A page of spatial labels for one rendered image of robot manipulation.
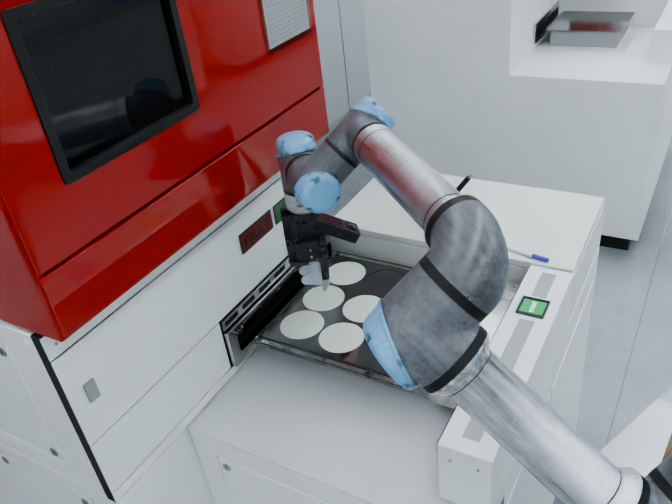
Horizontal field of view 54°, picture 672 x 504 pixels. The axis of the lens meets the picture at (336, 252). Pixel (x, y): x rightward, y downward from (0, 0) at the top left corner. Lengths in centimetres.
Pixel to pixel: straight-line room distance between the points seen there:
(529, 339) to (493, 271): 48
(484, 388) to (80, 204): 63
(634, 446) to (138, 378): 92
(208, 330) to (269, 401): 20
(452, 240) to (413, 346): 15
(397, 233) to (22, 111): 96
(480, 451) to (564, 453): 22
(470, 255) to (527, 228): 80
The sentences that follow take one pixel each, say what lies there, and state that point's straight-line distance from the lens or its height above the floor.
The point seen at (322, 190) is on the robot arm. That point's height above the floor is 130.
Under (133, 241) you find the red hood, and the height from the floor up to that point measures 130.
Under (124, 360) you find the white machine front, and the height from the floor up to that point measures 107.
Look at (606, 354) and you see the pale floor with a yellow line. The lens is 277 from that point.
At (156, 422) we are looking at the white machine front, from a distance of 135.
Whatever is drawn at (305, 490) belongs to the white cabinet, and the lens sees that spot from 133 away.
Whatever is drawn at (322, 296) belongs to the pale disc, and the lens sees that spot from 155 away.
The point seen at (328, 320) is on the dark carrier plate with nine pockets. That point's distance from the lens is 147.
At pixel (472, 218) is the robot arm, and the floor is 137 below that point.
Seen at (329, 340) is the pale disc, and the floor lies 90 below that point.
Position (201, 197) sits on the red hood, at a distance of 121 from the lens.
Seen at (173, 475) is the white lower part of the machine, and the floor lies 75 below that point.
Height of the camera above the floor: 182
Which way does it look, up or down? 33 degrees down
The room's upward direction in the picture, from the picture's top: 8 degrees counter-clockwise
